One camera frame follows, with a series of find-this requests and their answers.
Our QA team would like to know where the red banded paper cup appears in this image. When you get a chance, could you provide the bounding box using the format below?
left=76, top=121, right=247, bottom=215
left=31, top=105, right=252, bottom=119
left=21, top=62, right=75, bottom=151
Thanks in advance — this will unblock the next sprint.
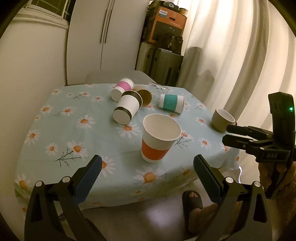
left=141, top=113, right=182, bottom=164

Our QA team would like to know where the teal banded paper cup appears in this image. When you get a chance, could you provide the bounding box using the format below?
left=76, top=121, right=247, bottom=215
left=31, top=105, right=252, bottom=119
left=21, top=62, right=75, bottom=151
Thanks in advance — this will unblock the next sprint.
left=159, top=94, right=185, bottom=114

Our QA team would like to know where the plain brown paper cup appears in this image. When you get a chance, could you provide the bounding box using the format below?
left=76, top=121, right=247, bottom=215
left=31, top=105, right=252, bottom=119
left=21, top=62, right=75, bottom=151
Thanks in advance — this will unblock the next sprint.
left=133, top=86, right=152, bottom=106

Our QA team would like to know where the black banded paper cup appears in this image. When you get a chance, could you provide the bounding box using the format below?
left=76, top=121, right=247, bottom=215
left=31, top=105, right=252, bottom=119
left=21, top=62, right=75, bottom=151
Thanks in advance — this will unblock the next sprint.
left=112, top=90, right=142, bottom=125

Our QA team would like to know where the pink banded paper cup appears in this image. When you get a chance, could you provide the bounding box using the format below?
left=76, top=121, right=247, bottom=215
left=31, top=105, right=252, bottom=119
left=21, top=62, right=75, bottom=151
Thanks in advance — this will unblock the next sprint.
left=111, top=78, right=134, bottom=102

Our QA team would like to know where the right hand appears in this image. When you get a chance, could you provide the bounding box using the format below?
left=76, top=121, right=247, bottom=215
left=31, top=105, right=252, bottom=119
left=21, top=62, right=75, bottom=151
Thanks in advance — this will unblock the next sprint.
left=258, top=162, right=295, bottom=199

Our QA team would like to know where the olive ceramic mug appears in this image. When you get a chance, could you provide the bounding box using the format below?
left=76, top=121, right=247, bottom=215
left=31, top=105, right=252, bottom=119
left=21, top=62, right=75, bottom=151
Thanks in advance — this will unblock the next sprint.
left=211, top=108, right=237, bottom=133

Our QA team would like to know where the black sandal on foot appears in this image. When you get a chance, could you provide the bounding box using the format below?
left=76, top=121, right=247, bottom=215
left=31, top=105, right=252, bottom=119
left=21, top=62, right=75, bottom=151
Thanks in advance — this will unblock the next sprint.
left=182, top=190, right=203, bottom=233

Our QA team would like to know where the white curtain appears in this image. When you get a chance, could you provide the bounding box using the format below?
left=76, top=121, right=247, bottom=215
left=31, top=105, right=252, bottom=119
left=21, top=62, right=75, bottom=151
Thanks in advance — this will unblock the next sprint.
left=177, top=1, right=295, bottom=130

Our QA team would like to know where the daisy print light blue tablecloth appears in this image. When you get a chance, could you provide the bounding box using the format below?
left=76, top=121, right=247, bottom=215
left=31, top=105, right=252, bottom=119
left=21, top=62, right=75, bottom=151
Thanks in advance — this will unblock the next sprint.
left=14, top=84, right=239, bottom=209

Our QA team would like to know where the dark grey suitcase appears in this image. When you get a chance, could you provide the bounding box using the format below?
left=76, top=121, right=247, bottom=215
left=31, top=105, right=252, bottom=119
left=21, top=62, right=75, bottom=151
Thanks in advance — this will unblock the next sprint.
left=150, top=49, right=184, bottom=87

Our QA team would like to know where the orange cardboard box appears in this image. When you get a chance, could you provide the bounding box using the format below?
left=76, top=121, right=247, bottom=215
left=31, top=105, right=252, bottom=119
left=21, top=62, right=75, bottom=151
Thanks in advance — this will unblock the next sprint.
left=144, top=6, right=187, bottom=44

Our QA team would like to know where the grey chair backrest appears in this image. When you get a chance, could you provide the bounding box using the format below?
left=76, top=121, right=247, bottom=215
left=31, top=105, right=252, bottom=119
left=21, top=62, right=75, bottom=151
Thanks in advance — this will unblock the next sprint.
left=85, top=70, right=156, bottom=84

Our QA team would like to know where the white double door wardrobe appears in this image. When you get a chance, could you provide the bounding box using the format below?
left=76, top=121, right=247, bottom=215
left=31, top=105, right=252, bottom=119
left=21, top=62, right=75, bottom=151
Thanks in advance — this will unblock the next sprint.
left=66, top=0, right=149, bottom=85

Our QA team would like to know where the white framed window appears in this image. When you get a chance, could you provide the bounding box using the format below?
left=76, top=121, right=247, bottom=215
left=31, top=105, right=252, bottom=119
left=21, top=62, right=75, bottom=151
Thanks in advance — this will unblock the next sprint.
left=23, top=0, right=76, bottom=22

